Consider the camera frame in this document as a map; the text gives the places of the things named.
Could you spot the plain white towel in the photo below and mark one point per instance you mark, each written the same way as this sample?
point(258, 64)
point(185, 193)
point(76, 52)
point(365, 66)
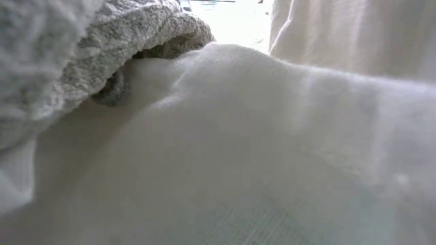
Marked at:
point(238, 136)

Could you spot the white waffle towel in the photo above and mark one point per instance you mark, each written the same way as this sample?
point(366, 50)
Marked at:
point(51, 51)

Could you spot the white red-checked towel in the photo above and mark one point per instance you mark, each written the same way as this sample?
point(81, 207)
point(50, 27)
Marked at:
point(340, 34)

